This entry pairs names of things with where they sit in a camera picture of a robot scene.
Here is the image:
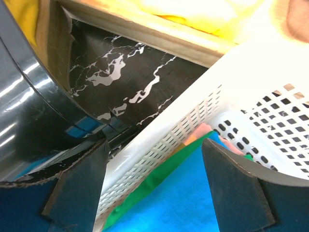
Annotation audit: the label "brown striped sock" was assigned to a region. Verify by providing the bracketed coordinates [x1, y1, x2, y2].
[286, 0, 309, 43]

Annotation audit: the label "black box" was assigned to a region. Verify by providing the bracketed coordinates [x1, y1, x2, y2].
[0, 0, 136, 182]

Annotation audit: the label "green shirt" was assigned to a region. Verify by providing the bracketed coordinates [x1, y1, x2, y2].
[103, 130, 254, 230]

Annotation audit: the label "blue shirt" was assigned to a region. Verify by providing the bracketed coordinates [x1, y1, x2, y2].
[103, 131, 227, 232]

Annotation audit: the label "wooden clothes rack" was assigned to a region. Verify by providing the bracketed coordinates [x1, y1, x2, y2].
[29, 0, 235, 90]

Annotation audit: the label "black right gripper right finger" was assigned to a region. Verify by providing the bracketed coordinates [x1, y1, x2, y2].
[202, 139, 309, 232]

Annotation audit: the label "yellow shorts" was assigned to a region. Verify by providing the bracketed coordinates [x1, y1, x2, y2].
[9, 0, 242, 49]

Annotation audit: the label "pink sweater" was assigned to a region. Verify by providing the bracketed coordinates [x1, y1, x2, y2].
[183, 123, 244, 156]

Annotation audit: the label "white plastic mesh basket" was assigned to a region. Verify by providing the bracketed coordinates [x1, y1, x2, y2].
[92, 0, 309, 232]

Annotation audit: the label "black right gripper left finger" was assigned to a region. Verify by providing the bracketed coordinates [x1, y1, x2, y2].
[0, 140, 109, 232]

